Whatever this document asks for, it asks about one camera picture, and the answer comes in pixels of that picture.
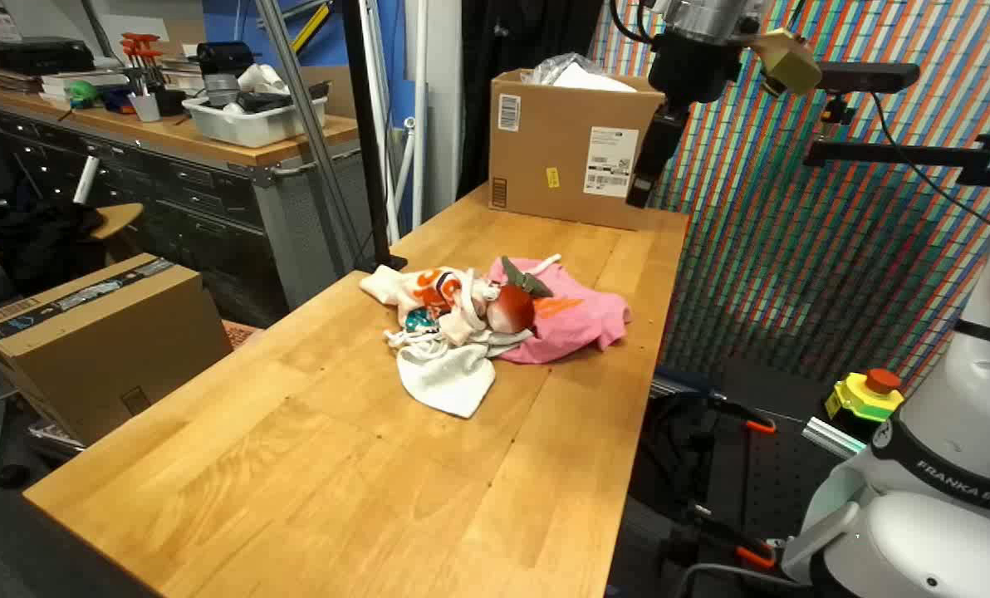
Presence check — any black vertical stand pole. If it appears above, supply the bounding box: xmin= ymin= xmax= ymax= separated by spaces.
xmin=340 ymin=0 xmax=413 ymax=277

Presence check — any round wooden stool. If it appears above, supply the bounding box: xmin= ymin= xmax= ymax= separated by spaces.
xmin=81 ymin=198 xmax=147 ymax=246

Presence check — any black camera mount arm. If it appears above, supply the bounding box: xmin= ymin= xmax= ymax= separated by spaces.
xmin=803 ymin=130 xmax=990 ymax=191

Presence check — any white grey towel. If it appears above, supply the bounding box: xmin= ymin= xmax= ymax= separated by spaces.
xmin=385 ymin=325 xmax=506 ymax=422

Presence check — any wooden top workbench with drawers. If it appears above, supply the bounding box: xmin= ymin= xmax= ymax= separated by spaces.
xmin=0 ymin=68 xmax=380 ymax=325

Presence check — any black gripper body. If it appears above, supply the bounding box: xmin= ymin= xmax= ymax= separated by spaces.
xmin=645 ymin=25 xmax=749 ymax=108

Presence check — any yellow wrist camera box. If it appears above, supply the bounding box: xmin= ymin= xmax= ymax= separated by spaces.
xmin=759 ymin=25 xmax=827 ymax=99

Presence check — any cream shirt orange blue print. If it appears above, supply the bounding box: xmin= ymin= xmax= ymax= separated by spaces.
xmin=358 ymin=262 xmax=509 ymax=350

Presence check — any clear plastic bag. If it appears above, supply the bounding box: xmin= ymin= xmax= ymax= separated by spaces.
xmin=533 ymin=51 xmax=642 ymax=96

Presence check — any silver tripod leg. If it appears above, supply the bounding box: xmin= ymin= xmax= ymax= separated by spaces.
xmin=255 ymin=0 xmax=369 ymax=277

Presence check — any orange handled black clamp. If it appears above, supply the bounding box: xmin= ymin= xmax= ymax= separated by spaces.
xmin=656 ymin=377 xmax=781 ymax=443
xmin=671 ymin=503 xmax=787 ymax=577

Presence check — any aluminium profile piece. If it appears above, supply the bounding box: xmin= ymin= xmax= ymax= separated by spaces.
xmin=802 ymin=414 xmax=873 ymax=460

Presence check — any orange plant decoration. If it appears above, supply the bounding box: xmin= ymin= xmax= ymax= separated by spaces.
xmin=116 ymin=31 xmax=172 ymax=74

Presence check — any thick white braided rope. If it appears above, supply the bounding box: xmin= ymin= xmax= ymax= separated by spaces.
xmin=519 ymin=250 xmax=564 ymax=282

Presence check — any white plastic bin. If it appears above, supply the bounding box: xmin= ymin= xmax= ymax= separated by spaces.
xmin=178 ymin=93 xmax=331 ymax=149

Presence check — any cardboard box with shipping label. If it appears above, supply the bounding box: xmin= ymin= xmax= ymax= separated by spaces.
xmin=484 ymin=66 xmax=667 ymax=233

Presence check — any black printer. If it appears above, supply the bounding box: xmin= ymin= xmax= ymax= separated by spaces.
xmin=0 ymin=35 xmax=96 ymax=79

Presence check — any cardboard box with black tape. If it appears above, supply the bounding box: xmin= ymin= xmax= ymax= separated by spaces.
xmin=0 ymin=250 xmax=236 ymax=446

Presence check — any multicoloured patterned backdrop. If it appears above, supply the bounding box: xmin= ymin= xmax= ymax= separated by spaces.
xmin=589 ymin=0 xmax=990 ymax=392

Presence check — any black office chair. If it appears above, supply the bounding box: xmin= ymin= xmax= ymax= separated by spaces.
xmin=0 ymin=96 xmax=111 ymax=315

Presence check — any pink t-shirt orange print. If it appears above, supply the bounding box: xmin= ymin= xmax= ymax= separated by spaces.
xmin=490 ymin=257 xmax=636 ymax=370

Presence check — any yellow red emergency stop button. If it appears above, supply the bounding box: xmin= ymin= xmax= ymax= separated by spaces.
xmin=824 ymin=365 xmax=907 ymax=429

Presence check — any black camera bar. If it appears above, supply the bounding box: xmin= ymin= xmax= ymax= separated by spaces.
xmin=816 ymin=58 xmax=925 ymax=99

